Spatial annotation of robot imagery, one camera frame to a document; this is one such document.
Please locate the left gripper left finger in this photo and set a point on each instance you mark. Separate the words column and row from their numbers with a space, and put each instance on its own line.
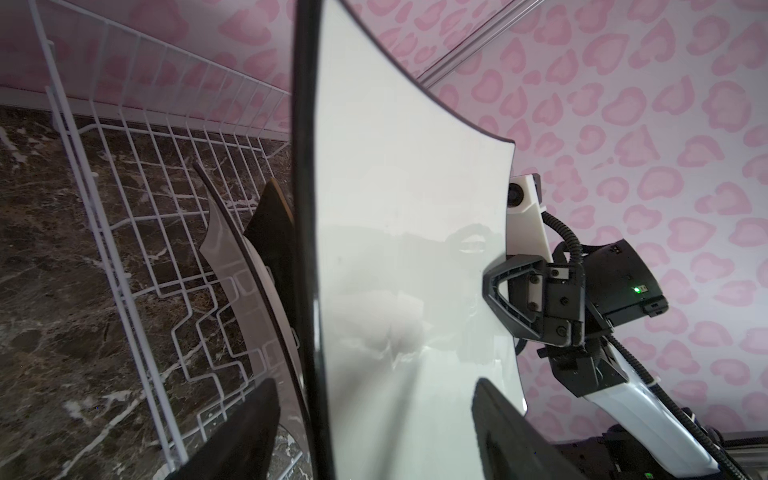
column 242, row 447

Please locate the dark brown square plate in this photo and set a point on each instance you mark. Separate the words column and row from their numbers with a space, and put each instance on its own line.
column 271, row 231

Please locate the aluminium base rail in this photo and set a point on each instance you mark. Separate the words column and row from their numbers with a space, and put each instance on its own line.
column 750, row 453

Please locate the white wire dish rack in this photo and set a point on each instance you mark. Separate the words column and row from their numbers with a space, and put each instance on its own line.
column 136, row 113

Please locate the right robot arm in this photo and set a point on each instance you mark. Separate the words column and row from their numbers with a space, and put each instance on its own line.
column 621, row 289

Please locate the square white plate round well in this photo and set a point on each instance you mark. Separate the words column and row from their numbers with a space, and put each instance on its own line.
column 254, row 302

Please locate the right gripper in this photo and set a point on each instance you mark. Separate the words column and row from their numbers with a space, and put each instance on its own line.
column 539, row 301

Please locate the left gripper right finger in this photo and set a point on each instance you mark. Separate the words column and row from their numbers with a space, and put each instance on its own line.
column 510, row 448

